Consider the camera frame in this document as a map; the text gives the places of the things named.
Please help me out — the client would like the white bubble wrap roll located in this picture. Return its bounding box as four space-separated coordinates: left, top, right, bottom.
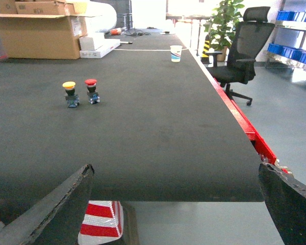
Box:
85 2 117 33

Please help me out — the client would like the black office chair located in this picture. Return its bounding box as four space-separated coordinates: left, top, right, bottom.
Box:
207 6 275 106

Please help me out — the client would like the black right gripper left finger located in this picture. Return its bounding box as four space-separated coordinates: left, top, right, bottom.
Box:
0 164 94 244

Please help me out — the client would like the steel shelf rack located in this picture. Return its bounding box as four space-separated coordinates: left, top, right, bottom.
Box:
264 1 306 72

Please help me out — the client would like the flat white box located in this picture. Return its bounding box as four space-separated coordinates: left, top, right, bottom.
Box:
80 39 120 59

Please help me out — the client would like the yellow push button switch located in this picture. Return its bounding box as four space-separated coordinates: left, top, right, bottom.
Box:
62 81 80 108

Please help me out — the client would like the red push button switch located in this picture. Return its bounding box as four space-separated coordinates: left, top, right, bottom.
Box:
85 79 100 104

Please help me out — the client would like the yellow black traffic cone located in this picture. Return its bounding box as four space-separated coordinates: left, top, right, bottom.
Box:
201 34 210 64

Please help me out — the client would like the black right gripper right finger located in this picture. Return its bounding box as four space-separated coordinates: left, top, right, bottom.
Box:
259 163 306 244

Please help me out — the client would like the large cardboard box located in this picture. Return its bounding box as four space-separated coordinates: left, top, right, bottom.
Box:
0 1 98 60

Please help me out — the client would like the green potted plant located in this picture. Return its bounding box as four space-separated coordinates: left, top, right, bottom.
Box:
208 0 244 52

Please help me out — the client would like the small white box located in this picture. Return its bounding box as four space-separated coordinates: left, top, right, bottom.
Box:
80 33 105 51

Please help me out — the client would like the white paper cup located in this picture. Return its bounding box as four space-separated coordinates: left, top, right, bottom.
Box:
170 45 183 62

